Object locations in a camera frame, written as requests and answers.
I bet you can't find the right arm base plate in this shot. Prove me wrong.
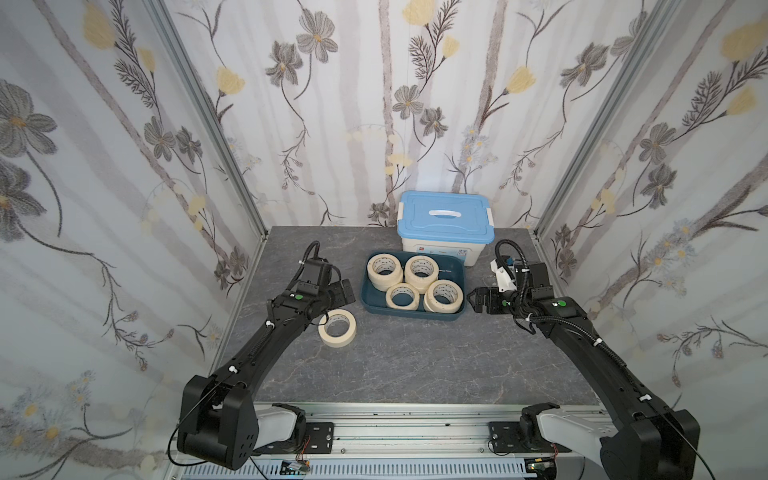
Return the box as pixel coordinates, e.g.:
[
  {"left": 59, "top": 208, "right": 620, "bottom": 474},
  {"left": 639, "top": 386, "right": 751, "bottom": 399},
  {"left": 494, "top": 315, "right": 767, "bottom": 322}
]
[{"left": 488, "top": 421, "right": 571, "bottom": 455}]

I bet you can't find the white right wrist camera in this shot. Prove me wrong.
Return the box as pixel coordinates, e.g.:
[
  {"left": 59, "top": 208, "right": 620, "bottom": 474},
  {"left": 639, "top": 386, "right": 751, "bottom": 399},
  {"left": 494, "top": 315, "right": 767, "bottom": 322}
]
[{"left": 490, "top": 260, "right": 517, "bottom": 293}]

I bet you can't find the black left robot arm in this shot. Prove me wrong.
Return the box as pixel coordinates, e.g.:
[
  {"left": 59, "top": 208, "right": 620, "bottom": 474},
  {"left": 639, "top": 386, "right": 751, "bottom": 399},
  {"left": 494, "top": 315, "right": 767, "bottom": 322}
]
[{"left": 167, "top": 241, "right": 355, "bottom": 470}]

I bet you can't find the masking tape roll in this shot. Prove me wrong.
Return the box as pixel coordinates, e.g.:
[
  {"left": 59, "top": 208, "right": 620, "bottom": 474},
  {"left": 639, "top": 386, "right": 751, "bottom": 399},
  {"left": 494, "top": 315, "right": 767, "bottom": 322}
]
[
  {"left": 318, "top": 309, "right": 357, "bottom": 348},
  {"left": 367, "top": 254, "right": 404, "bottom": 292},
  {"left": 424, "top": 280, "right": 464, "bottom": 314},
  {"left": 385, "top": 283, "right": 421, "bottom": 311},
  {"left": 403, "top": 255, "right": 440, "bottom": 294}
]

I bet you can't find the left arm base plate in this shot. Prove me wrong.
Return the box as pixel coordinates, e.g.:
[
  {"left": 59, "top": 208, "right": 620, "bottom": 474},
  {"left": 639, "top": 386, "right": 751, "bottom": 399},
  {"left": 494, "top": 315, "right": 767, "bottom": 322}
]
[{"left": 253, "top": 422, "right": 335, "bottom": 455}]

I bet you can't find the small circuit board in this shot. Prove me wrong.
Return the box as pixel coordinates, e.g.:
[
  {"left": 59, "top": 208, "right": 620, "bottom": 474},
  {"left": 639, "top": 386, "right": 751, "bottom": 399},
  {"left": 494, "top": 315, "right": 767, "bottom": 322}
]
[{"left": 279, "top": 460, "right": 311, "bottom": 475}]

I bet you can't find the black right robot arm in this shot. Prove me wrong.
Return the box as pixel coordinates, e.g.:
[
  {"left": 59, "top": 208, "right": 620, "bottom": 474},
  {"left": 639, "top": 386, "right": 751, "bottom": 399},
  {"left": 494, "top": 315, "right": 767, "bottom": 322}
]
[{"left": 469, "top": 239, "right": 701, "bottom": 479}]

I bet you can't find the teal plastic tray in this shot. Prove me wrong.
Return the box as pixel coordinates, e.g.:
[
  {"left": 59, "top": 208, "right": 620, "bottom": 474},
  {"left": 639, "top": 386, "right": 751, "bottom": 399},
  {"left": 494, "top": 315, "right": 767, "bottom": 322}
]
[{"left": 360, "top": 251, "right": 466, "bottom": 321}]

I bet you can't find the aluminium frame rail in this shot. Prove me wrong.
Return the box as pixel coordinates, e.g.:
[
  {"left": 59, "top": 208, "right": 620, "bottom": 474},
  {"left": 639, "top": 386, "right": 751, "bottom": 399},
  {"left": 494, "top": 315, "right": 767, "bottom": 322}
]
[{"left": 169, "top": 403, "right": 611, "bottom": 479}]

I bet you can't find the white box with blue lid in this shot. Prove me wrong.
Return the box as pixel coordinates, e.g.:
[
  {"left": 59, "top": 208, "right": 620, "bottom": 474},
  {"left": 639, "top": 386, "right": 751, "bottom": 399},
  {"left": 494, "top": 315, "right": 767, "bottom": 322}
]
[{"left": 397, "top": 191, "right": 495, "bottom": 267}]

